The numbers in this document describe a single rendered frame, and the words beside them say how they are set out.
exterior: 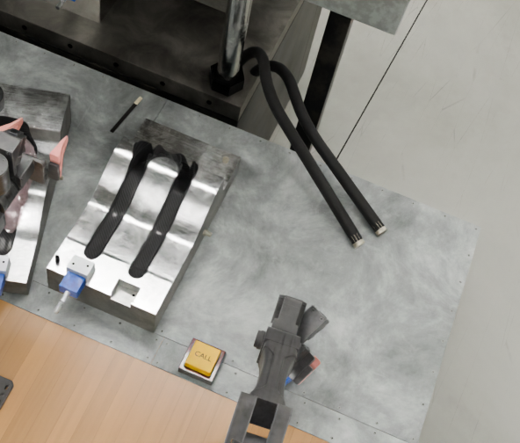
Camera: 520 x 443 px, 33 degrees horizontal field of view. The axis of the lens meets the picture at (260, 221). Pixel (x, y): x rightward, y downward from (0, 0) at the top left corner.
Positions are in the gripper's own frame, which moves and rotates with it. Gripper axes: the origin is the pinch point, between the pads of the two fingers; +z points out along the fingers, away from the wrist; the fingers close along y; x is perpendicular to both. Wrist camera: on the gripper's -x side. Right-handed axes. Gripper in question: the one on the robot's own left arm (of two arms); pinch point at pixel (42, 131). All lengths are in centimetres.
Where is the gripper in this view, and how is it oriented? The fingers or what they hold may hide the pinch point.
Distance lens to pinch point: 178.3
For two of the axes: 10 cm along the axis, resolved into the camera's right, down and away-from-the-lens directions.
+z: 3.5, -7.4, 5.7
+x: -1.6, 5.5, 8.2
